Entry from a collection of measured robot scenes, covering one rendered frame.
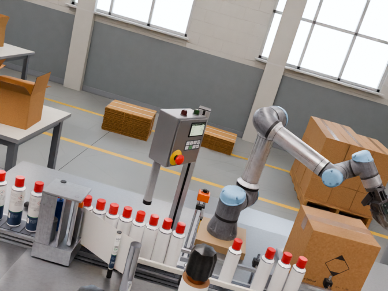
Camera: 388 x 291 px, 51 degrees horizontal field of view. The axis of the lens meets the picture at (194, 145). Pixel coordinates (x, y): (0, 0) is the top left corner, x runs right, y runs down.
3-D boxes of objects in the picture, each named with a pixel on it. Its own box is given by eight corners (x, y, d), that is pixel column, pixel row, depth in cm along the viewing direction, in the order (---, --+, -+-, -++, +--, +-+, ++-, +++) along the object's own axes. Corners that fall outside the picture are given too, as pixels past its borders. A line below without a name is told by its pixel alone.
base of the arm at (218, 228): (205, 235, 194) (211, 217, 191) (207, 220, 208) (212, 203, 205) (236, 243, 194) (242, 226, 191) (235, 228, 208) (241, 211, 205)
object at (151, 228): (134, 262, 158) (146, 216, 151) (138, 255, 163) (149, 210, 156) (148, 267, 158) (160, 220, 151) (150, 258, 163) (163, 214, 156)
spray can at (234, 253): (216, 287, 157) (231, 242, 151) (216, 279, 162) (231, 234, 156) (229, 290, 157) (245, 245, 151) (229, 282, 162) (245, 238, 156)
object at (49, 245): (30, 255, 145) (40, 191, 137) (46, 237, 158) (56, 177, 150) (68, 266, 145) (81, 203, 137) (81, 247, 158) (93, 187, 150)
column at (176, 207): (157, 257, 173) (198, 107, 153) (159, 252, 178) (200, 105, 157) (167, 260, 173) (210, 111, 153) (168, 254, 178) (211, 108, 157)
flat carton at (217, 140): (188, 142, 602) (192, 129, 595) (195, 134, 651) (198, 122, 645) (230, 156, 595) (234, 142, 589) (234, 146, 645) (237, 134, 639)
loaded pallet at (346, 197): (368, 229, 477) (400, 159, 449) (299, 209, 478) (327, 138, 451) (343, 189, 591) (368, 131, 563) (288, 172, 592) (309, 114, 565)
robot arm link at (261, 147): (222, 204, 206) (258, 102, 188) (236, 197, 218) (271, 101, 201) (242, 216, 201) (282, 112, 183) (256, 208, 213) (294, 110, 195)
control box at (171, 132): (147, 157, 152) (159, 108, 146) (178, 152, 165) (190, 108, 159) (166, 168, 146) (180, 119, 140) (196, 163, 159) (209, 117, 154)
